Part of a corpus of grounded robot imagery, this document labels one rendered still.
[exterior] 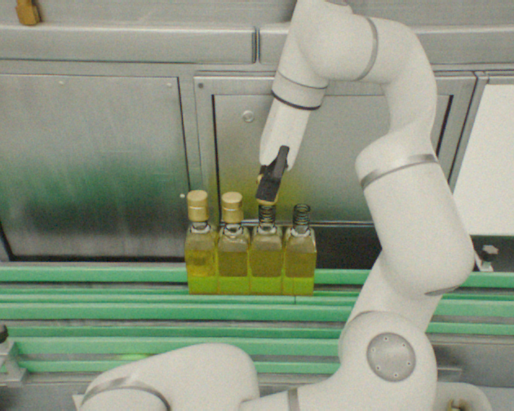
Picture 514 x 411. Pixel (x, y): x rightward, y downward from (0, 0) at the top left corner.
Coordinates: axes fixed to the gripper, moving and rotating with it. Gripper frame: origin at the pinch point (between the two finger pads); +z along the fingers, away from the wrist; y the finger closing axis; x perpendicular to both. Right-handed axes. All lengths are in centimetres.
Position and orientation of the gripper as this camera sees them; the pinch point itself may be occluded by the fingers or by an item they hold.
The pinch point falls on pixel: (268, 183)
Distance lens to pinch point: 75.8
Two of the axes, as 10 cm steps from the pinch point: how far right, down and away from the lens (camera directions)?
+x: 9.7, 2.3, 1.2
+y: -0.3, 5.7, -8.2
